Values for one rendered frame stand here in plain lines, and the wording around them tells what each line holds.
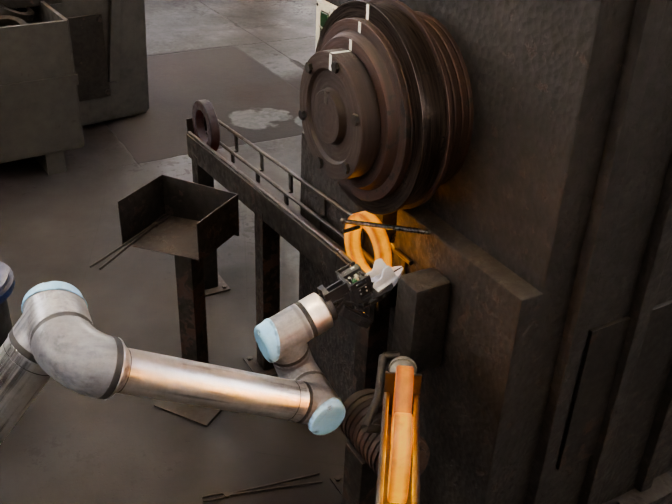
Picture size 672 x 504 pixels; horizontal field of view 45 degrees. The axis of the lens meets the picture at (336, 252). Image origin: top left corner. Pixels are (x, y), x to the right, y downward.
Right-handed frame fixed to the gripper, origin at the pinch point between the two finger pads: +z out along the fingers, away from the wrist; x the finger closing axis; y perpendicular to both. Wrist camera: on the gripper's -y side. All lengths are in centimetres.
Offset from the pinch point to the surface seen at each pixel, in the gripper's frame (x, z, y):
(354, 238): 18.5, -1.2, 0.4
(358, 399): -12.8, -23.3, -15.9
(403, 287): -10.1, -4.3, 4.9
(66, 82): 249, -30, -21
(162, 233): 69, -39, -4
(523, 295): -34.2, 9.8, 9.7
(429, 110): -8.8, 11.2, 42.3
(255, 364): 69, -29, -68
